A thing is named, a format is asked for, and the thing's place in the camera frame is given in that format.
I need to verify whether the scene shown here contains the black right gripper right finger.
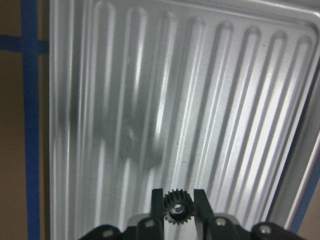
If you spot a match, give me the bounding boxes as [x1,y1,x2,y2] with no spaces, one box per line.
[193,189,238,240]

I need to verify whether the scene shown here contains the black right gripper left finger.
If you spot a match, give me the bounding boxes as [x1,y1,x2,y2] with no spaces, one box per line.
[136,188,165,240]

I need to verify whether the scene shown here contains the silver metal tray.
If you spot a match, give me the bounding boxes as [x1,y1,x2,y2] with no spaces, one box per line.
[49,0,320,240]

